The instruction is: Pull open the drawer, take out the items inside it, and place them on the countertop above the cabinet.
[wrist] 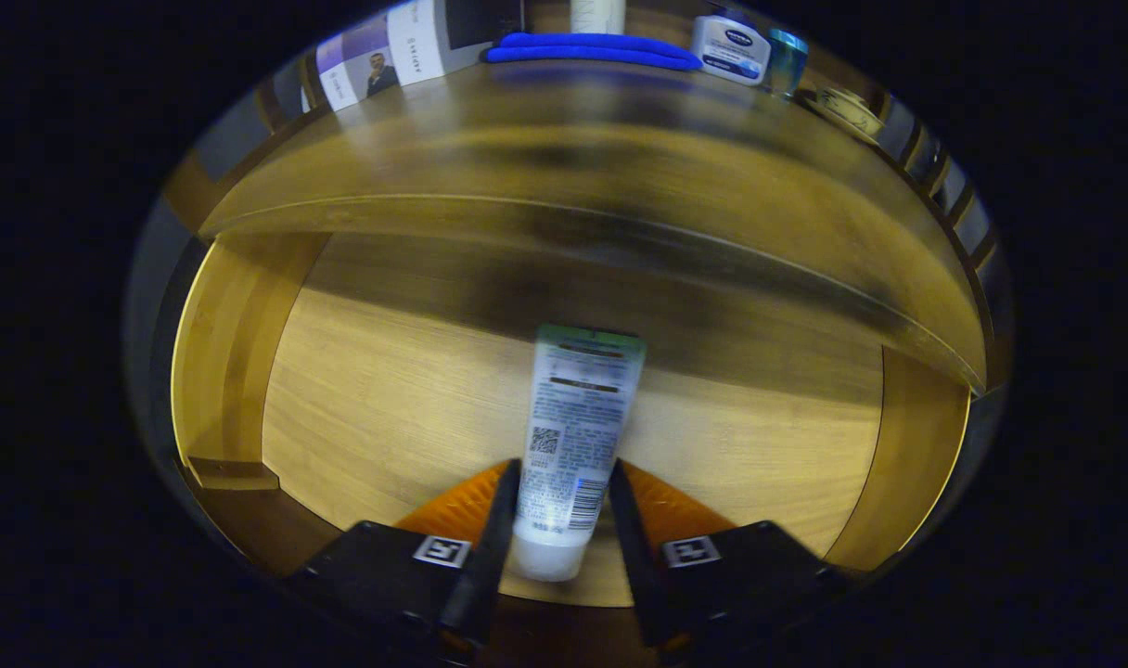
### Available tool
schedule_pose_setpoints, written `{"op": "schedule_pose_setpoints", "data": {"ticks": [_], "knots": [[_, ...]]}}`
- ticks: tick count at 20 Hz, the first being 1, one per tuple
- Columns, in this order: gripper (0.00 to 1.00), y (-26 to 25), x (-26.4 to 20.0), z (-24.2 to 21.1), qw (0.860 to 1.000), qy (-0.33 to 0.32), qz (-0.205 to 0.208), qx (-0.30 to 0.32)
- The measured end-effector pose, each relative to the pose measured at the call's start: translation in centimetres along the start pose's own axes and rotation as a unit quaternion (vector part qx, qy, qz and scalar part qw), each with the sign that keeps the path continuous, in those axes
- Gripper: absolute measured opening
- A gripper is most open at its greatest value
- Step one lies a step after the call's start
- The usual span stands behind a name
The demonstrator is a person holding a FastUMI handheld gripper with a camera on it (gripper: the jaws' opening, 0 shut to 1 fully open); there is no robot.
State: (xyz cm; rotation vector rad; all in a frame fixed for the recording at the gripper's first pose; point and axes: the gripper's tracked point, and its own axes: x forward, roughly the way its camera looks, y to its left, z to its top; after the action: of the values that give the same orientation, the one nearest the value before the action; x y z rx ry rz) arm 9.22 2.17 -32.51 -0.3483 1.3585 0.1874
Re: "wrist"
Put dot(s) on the brown wooden countertop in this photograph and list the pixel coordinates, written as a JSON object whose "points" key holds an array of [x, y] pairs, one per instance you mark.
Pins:
{"points": [[573, 139]]}

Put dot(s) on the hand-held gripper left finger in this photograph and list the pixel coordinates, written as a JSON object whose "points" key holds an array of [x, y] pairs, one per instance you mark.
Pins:
{"points": [[494, 566]]}

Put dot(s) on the beige lidded tea cup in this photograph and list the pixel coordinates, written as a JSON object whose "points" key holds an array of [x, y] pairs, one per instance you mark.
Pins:
{"points": [[847, 109]]}

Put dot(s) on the white bottle with blue cap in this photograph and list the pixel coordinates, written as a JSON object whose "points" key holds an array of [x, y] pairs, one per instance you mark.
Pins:
{"points": [[731, 51]]}

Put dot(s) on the teal bottle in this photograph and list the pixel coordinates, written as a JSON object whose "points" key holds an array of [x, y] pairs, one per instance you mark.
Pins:
{"points": [[787, 60]]}

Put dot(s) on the brown wooden drawer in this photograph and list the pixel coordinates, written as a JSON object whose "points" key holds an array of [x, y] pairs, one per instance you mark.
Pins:
{"points": [[388, 399]]}

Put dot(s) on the white tube with green end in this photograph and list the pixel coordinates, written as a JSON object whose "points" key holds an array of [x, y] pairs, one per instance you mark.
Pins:
{"points": [[573, 436]]}

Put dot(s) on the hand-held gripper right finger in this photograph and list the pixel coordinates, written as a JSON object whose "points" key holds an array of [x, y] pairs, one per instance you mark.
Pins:
{"points": [[634, 557]]}

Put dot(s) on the purple book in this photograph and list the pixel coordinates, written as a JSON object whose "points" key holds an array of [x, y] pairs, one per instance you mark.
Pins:
{"points": [[351, 74]]}

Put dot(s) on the white pump bottle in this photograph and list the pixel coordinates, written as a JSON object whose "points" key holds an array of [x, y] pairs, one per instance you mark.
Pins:
{"points": [[597, 17]]}

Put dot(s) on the blue folded cloth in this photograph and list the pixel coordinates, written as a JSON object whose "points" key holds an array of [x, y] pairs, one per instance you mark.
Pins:
{"points": [[592, 51]]}

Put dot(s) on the white book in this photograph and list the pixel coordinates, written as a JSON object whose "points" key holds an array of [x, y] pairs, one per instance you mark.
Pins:
{"points": [[416, 46]]}

